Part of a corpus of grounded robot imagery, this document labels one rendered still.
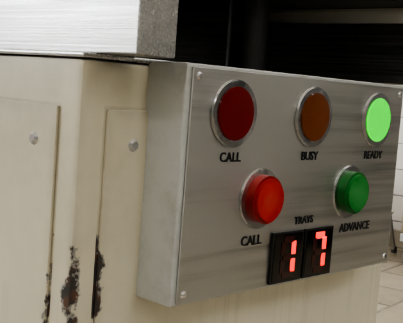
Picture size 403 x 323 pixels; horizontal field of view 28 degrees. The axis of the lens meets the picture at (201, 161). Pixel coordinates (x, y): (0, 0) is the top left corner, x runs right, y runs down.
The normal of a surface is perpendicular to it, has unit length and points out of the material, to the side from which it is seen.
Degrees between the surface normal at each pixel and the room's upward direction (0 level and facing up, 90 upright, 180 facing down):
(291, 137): 90
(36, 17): 90
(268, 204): 90
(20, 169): 90
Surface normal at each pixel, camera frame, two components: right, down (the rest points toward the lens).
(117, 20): -0.69, 0.01
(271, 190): 0.73, 0.11
